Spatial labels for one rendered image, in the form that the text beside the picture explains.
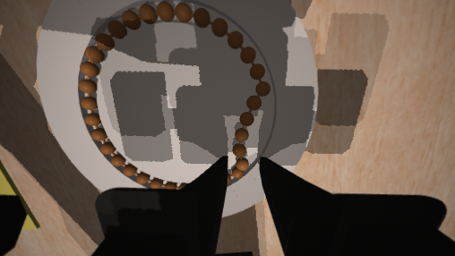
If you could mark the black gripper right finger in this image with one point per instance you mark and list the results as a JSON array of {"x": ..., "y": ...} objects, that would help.
[{"x": 313, "y": 222}]

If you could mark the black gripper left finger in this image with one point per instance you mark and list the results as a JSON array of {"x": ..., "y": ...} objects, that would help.
[{"x": 194, "y": 211}]

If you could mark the yellow flat bar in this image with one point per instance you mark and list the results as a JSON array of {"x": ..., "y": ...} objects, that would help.
[{"x": 7, "y": 187}]

